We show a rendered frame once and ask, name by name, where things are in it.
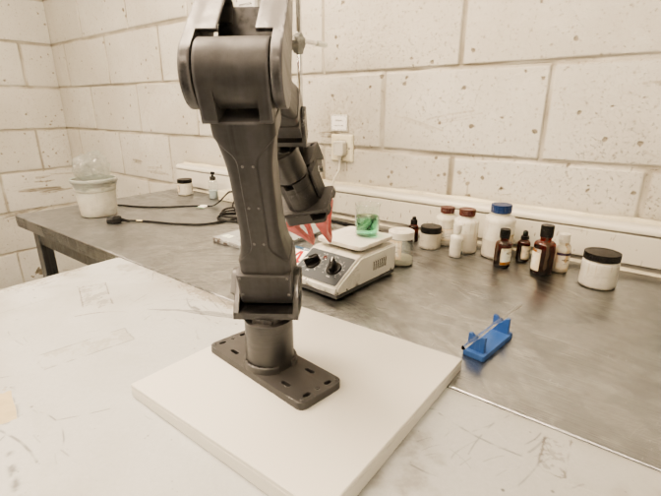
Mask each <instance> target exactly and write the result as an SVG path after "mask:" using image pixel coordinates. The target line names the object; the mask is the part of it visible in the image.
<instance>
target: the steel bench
mask: <svg viewBox="0 0 661 496"><path fill-rule="evenodd" d="M193 192H194V194H193V195H189V196H180V195H178V190H177V188H176V189H170V190H164V191H158V192H152V193H146V194H141V195H135V196H129V197H123V198H117V204H118V205H129V206H148V207H168V206H193V205H208V206H212V205H214V204H216V203H217V202H218V201H219V199H210V194H208V193H203V192H197V191H193ZM229 207H232V203H230V202H225V201H221V202H220V203H218V204H217V205H216V206H213V207H205V208H204V209H200V208H196V207H181V208H136V207H124V206H117V211H118V213H117V214H116V215H113V216H110V217H114V216H121V218H125V219H143V220H154V221H164V222H180V223H208V222H215V221H220V220H218V219H217V216H219V214H220V213H221V211H222V210H223V209H225V208H229ZM15 217H16V221H17V225H18V226H19V227H21V228H24V229H26V230H28V231H31V232H33V235H34V239H35V244H36V248H37V253H38V257H39V262H40V265H41V270H42V274H43V277H44V278H46V277H49V276H53V275H57V274H59V272H58V267H57V262H56V258H55V253H54V250H55V251H57V252H59V253H61V254H64V255H66V256H68V257H70V258H72V259H75V260H77V261H79V262H81V263H83V264H86V265H88V266H89V265H93V264H96V263H100V262H104V261H107V260H111V259H115V258H122V259H124V260H127V261H129V262H132V263H134V264H137V265H140V266H142V267H145V268H147V269H150V270H152V271H155V272H157V273H160V274H162V275H165V276H167V277H170V278H172V279H176V280H179V281H181V282H184V283H186V284H189V285H190V286H193V287H195V288H198V289H201V290H203V291H206V292H208V293H211V294H213V295H216V296H218V297H221V298H223V299H226V300H228V301H231V302H233V303H234V295H233V294H231V293H230V286H231V275H232V270H233V268H234V267H238V266H239V261H238V259H239V255H240V249H239V248H236V247H232V246H229V245H225V244H222V243H218V242H215V241H213V239H212V238H213V237H214V236H217V235H220V234H224V233H227V232H231V231H234V230H238V229H239V225H238V222H231V221H226V222H221V223H215V224H208V225H180V224H164V223H153V222H139V221H130V222H125V221H121V223H116V224H113V223H107V222H106V219H107V218H108V217H96V218H88V217H82V215H81V212H80V209H79V205H76V206H70V207H64V208H57V209H51V210H45V211H39V212H33V213H27V214H21V215H15ZM419 241H420V233H419V232H418V241H417V242H414V252H413V264H412V265H411V266H408V267H394V268H393V272H392V273H390V274H388V275H386V276H384V277H382V278H380V279H377V280H375V281H373V282H371V283H369V284H367V285H365V286H363V287H361V288H359V289H356V290H354V291H352V292H350V293H348V294H346V295H344V296H342V297H340V298H338V299H333V298H330V297H328V296H325V295H322V294H320V293H318V292H315V291H313V290H310V289H307V288H305V287H302V300H301V306H302V307H305V308H308V309H311V310H314V311H317V312H320V313H323V314H326V315H329V316H332V317H335V318H337V319H340V320H344V321H347V322H350V323H353V324H356V325H359V326H362V327H365V328H368V329H371V330H374V331H377V332H380V333H383V334H387V335H390V336H393V337H396V338H399V339H402V340H405V341H410V342H413V343H416V344H419V345H422V346H426V347H429V348H432V349H434V350H437V351H440V352H443V353H446V354H449V355H452V356H455V357H458V358H461V359H462V362H461V370H460V371H459V372H458V373H457V374H456V376H455V377H454V378H453V379H452V381H451V382H450V383H449V384H448V386H447V388H450V389H452V390H455V391H457V392H460V393H462V394H465V395H467V396H470V397H472V398H474V399H476V400H479V401H481V402H484V403H488V404H491V405H493V406H496V407H498V408H501V409H503V410H506V411H508V412H511V413H513V414H516V415H518V416H521V417H523V418H526V419H528V420H531V421H533V422H536V423H538V424H541V425H543V426H546V427H548V428H551V429H554V430H556V431H559V432H561V433H564V434H566V435H569V436H571V437H573V438H575V439H578V440H580V441H583V442H585V443H588V444H590V445H593V446H595V447H598V448H600V449H603V450H605V451H608V452H611V453H613V454H616V455H618V456H621V457H623V458H626V459H628V460H631V461H633V462H636V463H638V464H641V465H645V466H647V467H650V468H652V469H655V470H657V471H660V472H661V278H658V277H652V276H647V275H641V274H636V273H630V272H625V271H619V276H618V280H617V284H616V287H615V288H614V289H612V290H597V289H592V288H588V287H586V286H583V285H582V284H580V283H579V282H578V275H579V271H580V264H581V263H578V262H572V261H570V262H569V267H568V271H567V272H566V273H556V272H553V271H552V274H551V275H549V276H537V275H534V274H532V273H531V272H530V264H531V258H532V254H530V253H529V259H528V261H526V262H520V261H518V260H517V259H516V258H515V256H516V251H514V250H512V251H511V261H510V266H509V267H508V268H498V267H495V266H494V265H493V261H494V260H493V259H488V258H486V257H483V256H482V255H481V247H482V244H477V245H476V252H474V253H471V254H461V257H460V258H453V257H450V256H449V251H450V246H443V245H441V247H440V249H437V250H426V249H423V248H421V247H420V246H419ZM519 303H522V306H521V307H520V308H518V309H517V310H516V311H515V312H513V313H512V314H511V315H509V316H508V318H510V319H511V325H510V332H512V338H511V340H510V341H508V342H507V343H506V344H505V345H503V346H502V347H501V348H500V349H499V350H498V351H496V352H495V353H494V354H493V355H492V356H490V357H489V358H488V359H487V360H486V361H485V362H480V361H478V360H475V359H473V358H471V357H468V356H466V355H464V354H463V349H461V347H462V346H463V345H464V344H465V343H467V342H468V335H469V332H473V333H474V334H475V335H478V334H479V333H481V332H482V331H483V330H485V329H486V328H487V327H489V326H490V325H491V324H493V318H494V314H498V315H499V316H500V318H501V317H502V316H504V315H505V314H506V313H508V312H509V311H510V310H511V309H512V308H513V307H515V306H516V305H517V304H519Z"/></svg>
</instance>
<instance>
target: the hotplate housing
mask: <svg viewBox="0 0 661 496"><path fill-rule="evenodd" d="M312 248H317V249H320V250H324V251H327V252H331V253H334V254H337V255H341V256H344V257H348V258H351V259H355V262H354V263H353V264H352V266H351V267H350V268H349V270H348V271H347V272H346V273H345V275H344V276H343V277H342V278H341V280H340V281H339V282H338V284H337V285H336V286H332V285H329V284H326V283H324V282H321V281H318V280H315V279H310V278H307V277H304V276H302V287H305V288H307V289H310V290H313V291H315V292H318V293H320V294H322V295H325V296H328V297H330V298H333V299H338V298H340V297H342V296H344V295H346V294H348V293H350V292H352V291H354V290H356V289H359V288H361V287H363V286H365V285H367V284H369V283H371V282H373V281H375V280H377V279H380V278H382V277H384V276H386V275H388V274H390V273H392V272H393V268H394V259H395V244H393V243H392V242H388V241H387V242H384V243H381V244H379V245H376V246H374V247H371V248H369V249H366V250H364V251H355V250H351V249H348V248H344V247H340V246H337V245H333V244H329V243H326V242H321V243H318V244H316V245H315V246H313V247H312ZM312 248H311V249H312ZM311 249H310V250H311ZM310 250H309V251H310Z"/></svg>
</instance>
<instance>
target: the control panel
mask: <svg viewBox="0 0 661 496"><path fill-rule="evenodd" d="M313 254H318V256H319V257H320V259H321V262H320V264H319V265H318V266H317V267H315V268H307V267H306V264H305V263H304V261H303V260H302V261H301V262H300V263H299V264H298V265H297V267H301V268H302V276H304V277H307V278H310V279H315V280H318V281H321V282H324V283H326V284H329V285H332V286H336V285H337V284H338V282H339V281H340V280H341V278H342V277H343V276H344V275H345V273H346V272H347V271H348V270H349V268H350V267H351V266H352V264H353V263H354V262H355V259H351V258H348V257H344V256H341V255H337V254H334V253H331V252H327V251H324V250H320V249H317V248H312V249H311V250H310V251H309V253H308V254H307V255H306V256H305V257H307V256H310V255H313ZM324 256H327V257H326V258H325V259H324ZM331 257H334V259H335V261H336V262H338V263H340V264H341V270H340V271H339V272H338V273H337V274H335V275H328V274H327V272H326V268H327V266H328V265H329V262H330V258H331Z"/></svg>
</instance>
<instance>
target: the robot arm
mask: <svg viewBox="0 0 661 496"><path fill-rule="evenodd" d="M292 22H293V1H292V0H261V4H260V7H233V2H232V0H194V2H193V5H192V8H191V11H190V13H189V16H188V19H187V22H186V25H185V28H184V29H183V32H182V35H181V38H180V41H179V44H178V49H177V71H178V79H179V84H180V88H181V92H182V94H183V96H184V99H185V101H186V103H187V104H188V106H189V107H190V108H192V109H200V114H201V118H202V123H203V124H210V128H211V133H212V136H213V138H214V139H215V140H216V142H217V144H218V147H219V149H220V151H221V154H222V156H223V159H224V162H225V165H226V168H227V172H228V176H229V180H230V185H231V190H232V195H233V200H234V206H235V211H236V215H237V220H238V225H239V231H240V255H239V259H238V261H239V266H238V267H234V268H233V270H232V275H231V286H230V293H231V294H233V295H234V305H233V319H234V320H244V322H245V331H242V332H240V333H237V334H235V335H232V336H229V337H227V338H224V339H222V340H219V341H215V342H213V343H212V344H211V352H212V353H213V354H215V355H216V356H218V357H219V358H221V359H222V360H223V361H225V362H226V363H228V364H229V365H231V366H232V367H234V368H235V369H237V370H238V371H240V372H241V373H243V374H244V375H246V376H247V377H249V378H250V379H252V380H253V381H255V382H256V383H258V384H259V385H261V386H262V387H264V388H265V389H267V390H268V391H270V392H271V393H273V394H274V395H276V396H277V397H279V398H280V399H282V400H283V401H285V402H286V403H288V404H290V405H291V406H292V407H294V408H295V409H298V410H305V409H308V408H309V407H311V406H313V405H314V404H316V403H318V402H320V401H321V400H323V399H324V398H326V397H328V396H329V395H331V394H332V393H334V392H336V391H337V390H338V389H339V388H340V380H339V378H338V377H337V376H335V375H333V374H332V373H330V372H329V371H327V370H325V369H323V368H321V367H319V366H317V365H316V364H314V363H312V362H310V361H308V360H306V359H304V358H303V357H301V356H299V355H297V352H296V350H295V348H294V345H293V320H298V319H299V315H300V311H301V300H302V268H301V267H297V261H296V250H295V244H293V239H292V237H291V236H290V234H289V231H290V232H292V233H294V234H296V235H298V236H300V237H302V238H304V239H305V240H307V241H308V242H309V243H311V244H312V245H314V243H315V236H314V232H313V229H312V226H311V223H314V224H315V225H316V227H317V228H318V229H319V231H320V232H321V233H322V235H323V236H324V237H325V238H326V240H327V241H328V242H329V243H331V240H332V231H331V214H332V205H333V199H332V198H334V196H335V190H334V188H333V186H326V187H325V184H324V182H323V179H322V177H321V174H320V173H321V172H324V171H323V164H322V159H324V156H323V154H322V151H321V149H320V146H319V144H318V142H313V143H308V144H307V139H308V128H307V112H306V106H303V100H302V95H301V92H300V90H298V88H297V86H296V85H295V84H294V83H293V82H292V81H291V69H292ZM214 32H218V36H213V33H214ZM281 194H282V195H281ZM285 219H286V221H285ZM301 224H304V226H305V227H306V229H307V232H308V234H307V233H306V232H305V231H304V230H303V229H302V228H301V227H300V225H301Z"/></svg>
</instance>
